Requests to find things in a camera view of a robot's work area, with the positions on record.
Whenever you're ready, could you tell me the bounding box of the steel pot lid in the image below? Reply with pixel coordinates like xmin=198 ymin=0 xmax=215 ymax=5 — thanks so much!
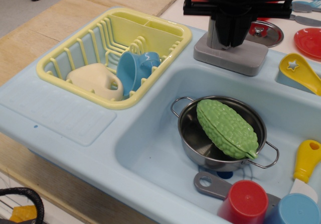
xmin=245 ymin=21 xmax=284 ymax=48

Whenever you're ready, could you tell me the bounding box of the cream toy cup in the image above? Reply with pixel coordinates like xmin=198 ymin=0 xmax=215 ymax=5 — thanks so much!
xmin=66 ymin=63 xmax=124 ymax=101

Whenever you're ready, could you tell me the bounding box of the green bitter gourd toy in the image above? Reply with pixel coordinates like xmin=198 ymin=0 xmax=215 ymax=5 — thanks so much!
xmin=196 ymin=99 xmax=259 ymax=160

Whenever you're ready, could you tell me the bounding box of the black cable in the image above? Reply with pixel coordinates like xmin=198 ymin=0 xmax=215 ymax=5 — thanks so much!
xmin=0 ymin=187 xmax=45 ymax=224

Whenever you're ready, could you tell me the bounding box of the steel pot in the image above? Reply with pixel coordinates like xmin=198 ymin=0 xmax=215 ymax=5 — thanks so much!
xmin=171 ymin=96 xmax=280 ymax=172

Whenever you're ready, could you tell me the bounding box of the blue cup in sink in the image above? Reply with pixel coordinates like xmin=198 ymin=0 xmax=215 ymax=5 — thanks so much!
xmin=264 ymin=193 xmax=320 ymax=224

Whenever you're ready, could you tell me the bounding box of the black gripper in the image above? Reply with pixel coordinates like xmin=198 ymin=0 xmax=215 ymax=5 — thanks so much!
xmin=183 ymin=0 xmax=293 ymax=49

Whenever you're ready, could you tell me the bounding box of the red cup in sink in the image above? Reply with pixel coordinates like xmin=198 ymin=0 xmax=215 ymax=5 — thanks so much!
xmin=217 ymin=180 xmax=269 ymax=223

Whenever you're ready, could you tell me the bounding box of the grey toy faucet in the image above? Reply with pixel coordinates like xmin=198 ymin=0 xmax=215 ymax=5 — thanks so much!
xmin=193 ymin=20 xmax=268 ymax=76

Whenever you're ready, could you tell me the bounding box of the grey toy spatula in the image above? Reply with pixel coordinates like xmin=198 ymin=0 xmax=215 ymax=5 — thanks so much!
xmin=292 ymin=3 xmax=321 ymax=13

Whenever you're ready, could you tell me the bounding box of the yellow cloth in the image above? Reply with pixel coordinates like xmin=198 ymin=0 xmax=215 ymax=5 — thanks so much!
xmin=9 ymin=205 xmax=37 ymax=223

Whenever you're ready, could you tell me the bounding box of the yellow dish rack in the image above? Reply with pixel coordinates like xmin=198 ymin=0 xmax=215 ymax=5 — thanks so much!
xmin=36 ymin=8 xmax=192 ymax=110

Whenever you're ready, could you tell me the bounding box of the light blue toy sink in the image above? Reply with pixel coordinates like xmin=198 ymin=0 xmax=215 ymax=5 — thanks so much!
xmin=1 ymin=19 xmax=320 ymax=223

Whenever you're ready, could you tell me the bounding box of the blue toy utensil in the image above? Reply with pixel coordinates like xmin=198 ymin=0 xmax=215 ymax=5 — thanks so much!
xmin=293 ymin=0 xmax=320 ymax=8

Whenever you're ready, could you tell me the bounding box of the blue toy cup in rack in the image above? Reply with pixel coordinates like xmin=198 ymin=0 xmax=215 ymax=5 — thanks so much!
xmin=116 ymin=52 xmax=161 ymax=97

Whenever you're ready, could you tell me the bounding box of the grey toy knife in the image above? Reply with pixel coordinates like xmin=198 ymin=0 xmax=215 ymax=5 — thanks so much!
xmin=289 ymin=15 xmax=321 ymax=27

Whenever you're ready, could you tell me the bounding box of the yellow handled toy knife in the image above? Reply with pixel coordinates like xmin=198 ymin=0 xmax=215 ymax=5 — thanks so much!
xmin=289 ymin=140 xmax=320 ymax=203

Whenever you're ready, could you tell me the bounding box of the yellow star spoon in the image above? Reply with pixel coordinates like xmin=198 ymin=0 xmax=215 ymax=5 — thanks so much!
xmin=279 ymin=53 xmax=320 ymax=96

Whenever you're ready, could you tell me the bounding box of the red plate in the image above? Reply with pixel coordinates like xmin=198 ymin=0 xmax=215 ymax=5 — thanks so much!
xmin=293 ymin=28 xmax=320 ymax=60

